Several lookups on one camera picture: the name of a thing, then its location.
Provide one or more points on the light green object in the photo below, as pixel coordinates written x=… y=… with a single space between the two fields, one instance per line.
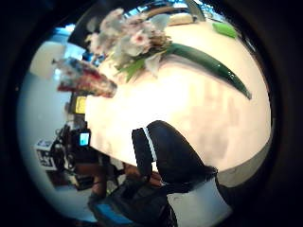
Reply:
x=224 y=29

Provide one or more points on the the person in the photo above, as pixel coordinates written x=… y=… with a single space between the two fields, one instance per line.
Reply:
x=135 y=201

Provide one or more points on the white marker cube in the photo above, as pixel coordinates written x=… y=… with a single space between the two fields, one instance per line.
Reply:
x=44 y=154

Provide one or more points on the yellow object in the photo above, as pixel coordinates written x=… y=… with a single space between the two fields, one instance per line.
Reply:
x=80 y=105

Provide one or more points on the pink white flower bouquet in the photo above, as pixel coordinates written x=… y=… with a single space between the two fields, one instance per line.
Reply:
x=135 y=41

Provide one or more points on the tan wooden object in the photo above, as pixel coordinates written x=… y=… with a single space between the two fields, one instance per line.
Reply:
x=181 y=19

